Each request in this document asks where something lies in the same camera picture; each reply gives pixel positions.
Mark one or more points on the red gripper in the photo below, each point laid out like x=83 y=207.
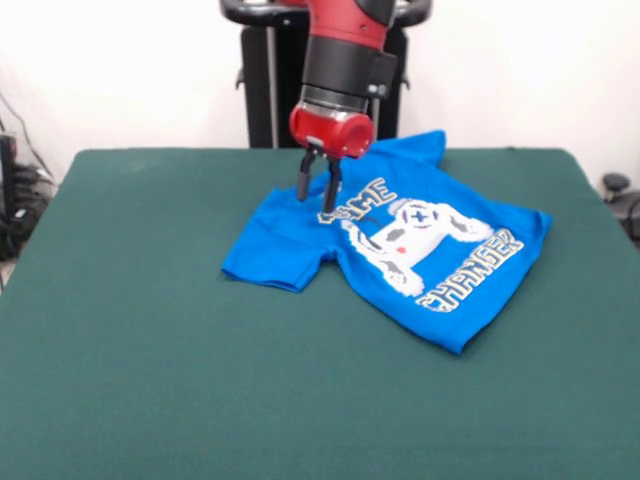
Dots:
x=330 y=132

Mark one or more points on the dark green table cloth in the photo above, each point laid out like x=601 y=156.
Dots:
x=200 y=400

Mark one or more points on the blue game controller print t-shirt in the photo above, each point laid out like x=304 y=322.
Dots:
x=270 y=250

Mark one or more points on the black office chair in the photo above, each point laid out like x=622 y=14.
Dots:
x=625 y=200

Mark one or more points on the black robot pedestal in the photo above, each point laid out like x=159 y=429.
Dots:
x=260 y=75

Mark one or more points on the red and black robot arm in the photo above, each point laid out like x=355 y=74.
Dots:
x=345 y=50

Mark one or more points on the black computer box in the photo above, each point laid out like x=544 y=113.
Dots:
x=6 y=170

